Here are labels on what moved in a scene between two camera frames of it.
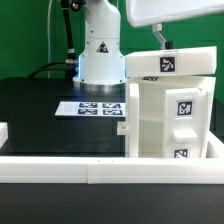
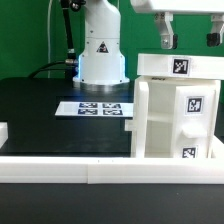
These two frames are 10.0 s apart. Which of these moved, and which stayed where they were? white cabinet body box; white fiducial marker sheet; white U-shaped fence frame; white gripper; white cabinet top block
Moved: white gripper; white cabinet top block; white cabinet body box
Stayed: white fiducial marker sheet; white U-shaped fence frame
